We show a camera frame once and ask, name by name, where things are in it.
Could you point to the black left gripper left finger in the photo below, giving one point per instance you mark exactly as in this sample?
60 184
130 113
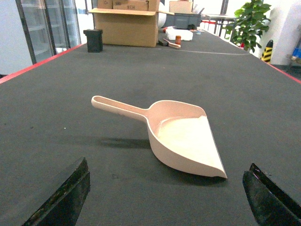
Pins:
63 206

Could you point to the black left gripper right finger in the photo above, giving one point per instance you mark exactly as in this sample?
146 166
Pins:
270 205

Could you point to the beige plastic scoop tray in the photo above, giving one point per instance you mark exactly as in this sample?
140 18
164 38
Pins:
179 133

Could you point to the yellow black striped bollard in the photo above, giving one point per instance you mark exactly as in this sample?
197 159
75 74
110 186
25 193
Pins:
266 55

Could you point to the black plastic bin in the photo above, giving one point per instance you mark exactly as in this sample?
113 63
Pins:
94 40

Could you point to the glass door cabinet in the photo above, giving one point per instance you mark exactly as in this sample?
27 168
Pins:
50 26

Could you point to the green potted plant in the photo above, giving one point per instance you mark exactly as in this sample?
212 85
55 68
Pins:
249 25

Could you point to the white table with red stools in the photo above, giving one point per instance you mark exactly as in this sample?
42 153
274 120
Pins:
216 23

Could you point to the orange cylindrical container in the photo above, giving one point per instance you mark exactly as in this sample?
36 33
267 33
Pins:
178 40

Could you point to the large open cardboard box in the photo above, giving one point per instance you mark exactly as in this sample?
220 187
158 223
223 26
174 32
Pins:
127 27

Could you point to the white foam block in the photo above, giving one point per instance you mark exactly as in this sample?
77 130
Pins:
185 35

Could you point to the grey plastic crate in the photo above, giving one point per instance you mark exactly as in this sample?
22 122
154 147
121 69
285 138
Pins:
183 21

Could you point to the stacked cardboard boxes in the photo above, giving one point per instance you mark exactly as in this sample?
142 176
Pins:
138 5

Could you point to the wooden handled brush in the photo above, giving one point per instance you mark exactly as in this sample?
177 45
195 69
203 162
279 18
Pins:
173 45

